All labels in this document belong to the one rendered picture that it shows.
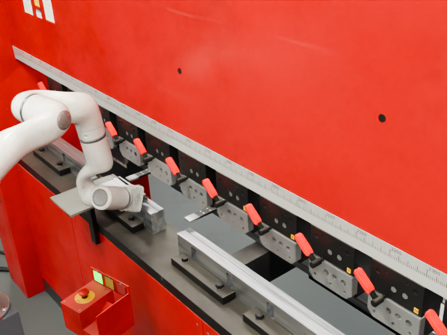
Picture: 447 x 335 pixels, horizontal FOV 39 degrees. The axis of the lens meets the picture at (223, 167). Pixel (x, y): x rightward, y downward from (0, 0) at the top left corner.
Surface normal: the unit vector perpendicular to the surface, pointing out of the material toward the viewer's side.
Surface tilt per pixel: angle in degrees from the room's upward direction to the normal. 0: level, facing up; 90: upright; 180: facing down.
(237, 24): 90
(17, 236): 90
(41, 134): 104
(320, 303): 0
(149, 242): 0
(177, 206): 0
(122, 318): 90
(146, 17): 90
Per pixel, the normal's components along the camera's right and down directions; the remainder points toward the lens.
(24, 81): 0.62, 0.34
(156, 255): -0.05, -0.88
